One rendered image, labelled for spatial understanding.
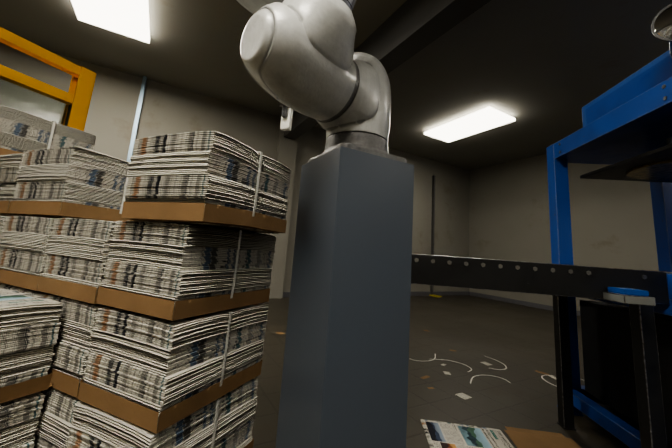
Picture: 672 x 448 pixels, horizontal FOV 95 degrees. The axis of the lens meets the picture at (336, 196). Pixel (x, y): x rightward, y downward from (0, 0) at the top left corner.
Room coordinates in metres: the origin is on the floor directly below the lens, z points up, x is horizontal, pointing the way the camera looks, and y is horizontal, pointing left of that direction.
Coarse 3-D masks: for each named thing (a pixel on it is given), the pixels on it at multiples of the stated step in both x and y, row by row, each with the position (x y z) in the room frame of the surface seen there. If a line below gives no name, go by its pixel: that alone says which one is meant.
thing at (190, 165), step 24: (144, 144) 0.81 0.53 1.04; (168, 144) 0.78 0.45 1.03; (192, 144) 0.74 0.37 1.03; (216, 144) 0.73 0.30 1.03; (240, 144) 0.81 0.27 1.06; (144, 168) 0.80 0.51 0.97; (168, 168) 0.76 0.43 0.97; (192, 168) 0.73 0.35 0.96; (216, 168) 0.74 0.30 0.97; (240, 168) 0.82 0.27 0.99; (144, 192) 0.79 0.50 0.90; (168, 192) 0.76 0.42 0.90; (192, 192) 0.73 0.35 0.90; (216, 192) 0.74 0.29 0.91; (240, 192) 0.83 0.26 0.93
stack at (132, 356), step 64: (0, 256) 1.08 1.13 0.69; (64, 256) 0.94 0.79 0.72; (128, 256) 0.83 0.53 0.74; (192, 256) 0.78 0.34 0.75; (256, 256) 1.00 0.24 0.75; (64, 320) 0.92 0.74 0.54; (128, 320) 0.81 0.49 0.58; (192, 320) 0.80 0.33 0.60; (256, 320) 1.04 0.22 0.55; (128, 384) 0.79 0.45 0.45; (192, 384) 0.82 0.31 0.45; (256, 384) 1.08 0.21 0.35
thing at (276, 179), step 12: (264, 168) 0.92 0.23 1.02; (276, 168) 0.98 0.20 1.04; (288, 168) 1.05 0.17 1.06; (264, 180) 0.93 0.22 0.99; (276, 180) 0.98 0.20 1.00; (288, 180) 1.06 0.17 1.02; (264, 192) 0.92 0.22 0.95; (276, 192) 0.99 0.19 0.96; (264, 204) 0.93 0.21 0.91; (276, 204) 0.99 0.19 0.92; (276, 216) 1.01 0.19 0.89
